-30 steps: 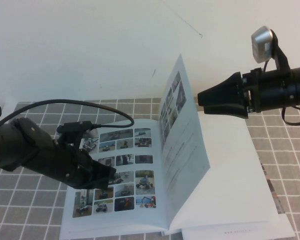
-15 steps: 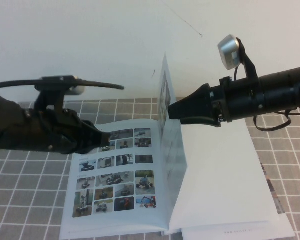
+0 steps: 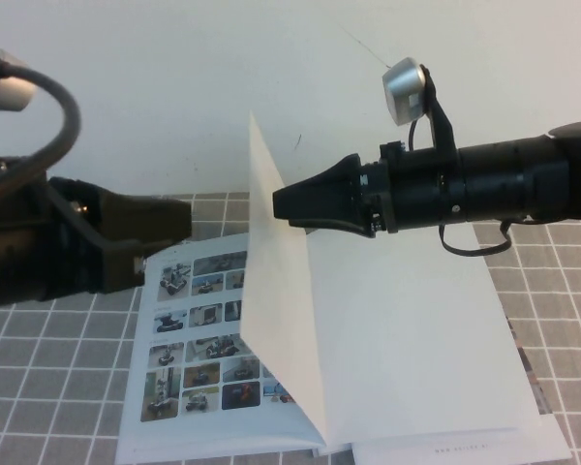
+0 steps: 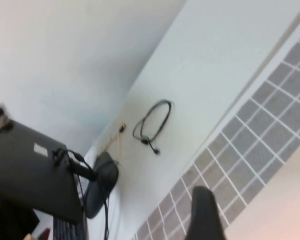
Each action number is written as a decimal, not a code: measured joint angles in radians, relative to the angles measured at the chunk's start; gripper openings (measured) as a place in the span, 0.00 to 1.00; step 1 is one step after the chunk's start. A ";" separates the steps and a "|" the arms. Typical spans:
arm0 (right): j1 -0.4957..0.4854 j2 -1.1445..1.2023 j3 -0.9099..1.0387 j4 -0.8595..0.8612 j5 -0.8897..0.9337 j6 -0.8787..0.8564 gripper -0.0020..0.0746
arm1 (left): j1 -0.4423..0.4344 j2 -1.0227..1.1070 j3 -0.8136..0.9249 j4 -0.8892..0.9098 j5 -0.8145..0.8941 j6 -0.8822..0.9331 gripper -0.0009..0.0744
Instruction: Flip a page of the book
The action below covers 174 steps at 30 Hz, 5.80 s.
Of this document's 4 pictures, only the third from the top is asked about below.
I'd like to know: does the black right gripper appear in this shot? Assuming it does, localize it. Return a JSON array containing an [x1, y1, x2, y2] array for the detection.
[[272, 139, 467, 239]]

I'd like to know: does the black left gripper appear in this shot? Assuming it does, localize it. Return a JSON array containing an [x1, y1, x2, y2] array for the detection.
[[42, 176, 194, 302]]

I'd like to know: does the white product brochure book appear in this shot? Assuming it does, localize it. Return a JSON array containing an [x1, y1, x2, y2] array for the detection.
[[115, 109, 546, 464]]

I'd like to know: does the grey white-checked tablecloth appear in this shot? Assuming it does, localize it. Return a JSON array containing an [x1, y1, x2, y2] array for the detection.
[[0, 191, 581, 465]]

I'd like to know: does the white brochure with photo cover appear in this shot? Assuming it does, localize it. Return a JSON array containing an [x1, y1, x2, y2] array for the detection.
[[351, 317, 573, 464]]

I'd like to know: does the thin black right camera cable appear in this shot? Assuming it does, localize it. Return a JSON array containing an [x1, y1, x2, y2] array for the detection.
[[408, 118, 514, 257]]

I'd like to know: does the thick black left camera cable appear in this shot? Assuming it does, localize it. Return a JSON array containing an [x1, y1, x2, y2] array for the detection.
[[0, 60, 83, 207]]

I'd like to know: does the black right camera mount bracket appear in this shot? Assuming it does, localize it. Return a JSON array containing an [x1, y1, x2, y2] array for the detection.
[[423, 65, 459, 151]]

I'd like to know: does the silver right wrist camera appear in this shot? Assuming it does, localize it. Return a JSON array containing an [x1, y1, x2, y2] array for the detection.
[[382, 56, 430, 128]]

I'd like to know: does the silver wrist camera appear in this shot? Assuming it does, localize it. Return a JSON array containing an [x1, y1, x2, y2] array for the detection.
[[382, 56, 430, 128], [0, 42, 36, 113]]

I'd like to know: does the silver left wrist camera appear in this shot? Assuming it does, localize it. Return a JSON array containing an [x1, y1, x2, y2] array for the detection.
[[0, 42, 36, 113]]

